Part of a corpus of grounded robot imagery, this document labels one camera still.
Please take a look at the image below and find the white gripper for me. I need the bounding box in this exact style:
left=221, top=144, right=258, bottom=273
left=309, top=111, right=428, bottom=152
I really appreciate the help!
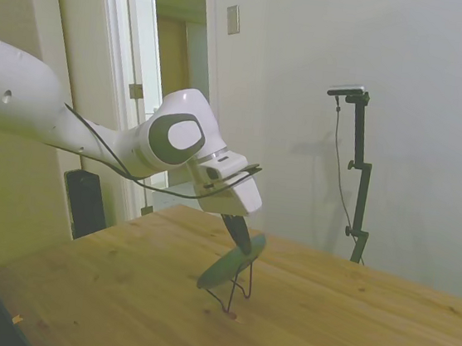
left=190, top=168, right=266, bottom=257

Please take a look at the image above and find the dark green round plate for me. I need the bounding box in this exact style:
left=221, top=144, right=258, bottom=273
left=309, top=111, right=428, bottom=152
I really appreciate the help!
left=195, top=227, right=269, bottom=298

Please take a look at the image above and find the metal door hinge plate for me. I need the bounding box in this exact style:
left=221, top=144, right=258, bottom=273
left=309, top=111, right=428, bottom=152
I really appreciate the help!
left=127, top=82, right=146, bottom=102

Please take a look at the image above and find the black box speaker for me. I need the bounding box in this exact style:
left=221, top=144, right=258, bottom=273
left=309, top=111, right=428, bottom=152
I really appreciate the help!
left=57, top=167, right=113, bottom=245

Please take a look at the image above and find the black wire plate stand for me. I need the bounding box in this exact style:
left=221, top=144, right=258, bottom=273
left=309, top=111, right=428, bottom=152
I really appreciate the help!
left=203, top=256, right=258, bottom=315

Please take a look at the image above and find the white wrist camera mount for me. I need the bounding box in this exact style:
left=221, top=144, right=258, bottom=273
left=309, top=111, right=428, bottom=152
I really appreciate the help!
left=192, top=148, right=250, bottom=195

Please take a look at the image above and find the black camera stand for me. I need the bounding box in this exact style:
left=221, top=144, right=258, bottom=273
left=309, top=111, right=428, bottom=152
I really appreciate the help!
left=325, top=89, right=387, bottom=266

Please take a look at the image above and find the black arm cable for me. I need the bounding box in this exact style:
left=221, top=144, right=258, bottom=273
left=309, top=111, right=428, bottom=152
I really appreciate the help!
left=54, top=101, right=269, bottom=208

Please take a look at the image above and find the grey exterior camera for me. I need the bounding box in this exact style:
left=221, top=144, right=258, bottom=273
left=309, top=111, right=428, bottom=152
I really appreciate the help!
left=326, top=80, right=368, bottom=100

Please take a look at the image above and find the beige wall switch plate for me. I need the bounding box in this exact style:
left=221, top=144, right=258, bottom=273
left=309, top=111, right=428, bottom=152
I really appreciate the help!
left=223, top=3, right=243, bottom=38

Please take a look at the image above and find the white door frame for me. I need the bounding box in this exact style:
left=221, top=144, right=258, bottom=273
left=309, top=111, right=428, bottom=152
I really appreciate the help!
left=70, top=0, right=231, bottom=231

